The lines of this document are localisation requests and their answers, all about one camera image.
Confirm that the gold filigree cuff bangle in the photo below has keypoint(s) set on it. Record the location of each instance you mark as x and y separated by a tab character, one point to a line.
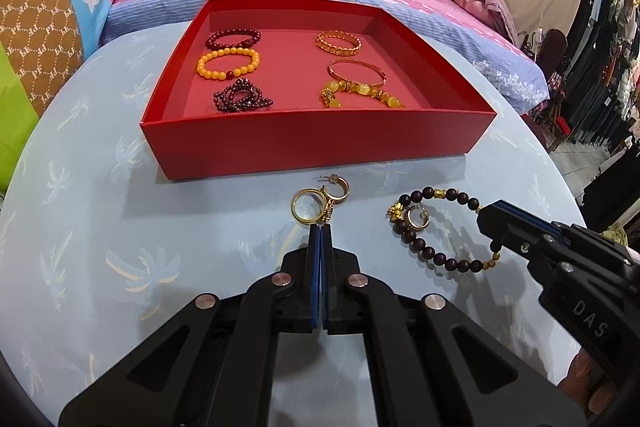
325	45

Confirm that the monkey print blanket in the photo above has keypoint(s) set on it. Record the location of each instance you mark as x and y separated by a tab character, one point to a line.
45	7

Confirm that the dark wooden chair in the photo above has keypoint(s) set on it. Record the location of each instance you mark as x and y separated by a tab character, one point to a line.
552	52

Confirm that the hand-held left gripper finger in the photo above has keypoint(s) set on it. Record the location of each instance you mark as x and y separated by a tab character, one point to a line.
315	277
326	277

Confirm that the person's right hand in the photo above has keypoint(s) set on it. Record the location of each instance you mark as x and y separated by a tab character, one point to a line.
587	374

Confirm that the gold hoop earring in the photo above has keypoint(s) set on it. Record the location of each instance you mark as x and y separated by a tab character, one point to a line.
412	219
345	192

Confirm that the thin gold bangle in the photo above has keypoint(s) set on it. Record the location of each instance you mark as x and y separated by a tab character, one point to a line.
380	75

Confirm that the red cardboard box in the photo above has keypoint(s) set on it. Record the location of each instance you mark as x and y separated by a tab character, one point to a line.
300	147

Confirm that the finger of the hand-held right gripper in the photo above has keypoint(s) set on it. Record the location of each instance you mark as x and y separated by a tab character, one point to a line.
510	232
530	214

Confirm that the hanging clothes rack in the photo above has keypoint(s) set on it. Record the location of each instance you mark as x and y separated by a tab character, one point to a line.
610	57

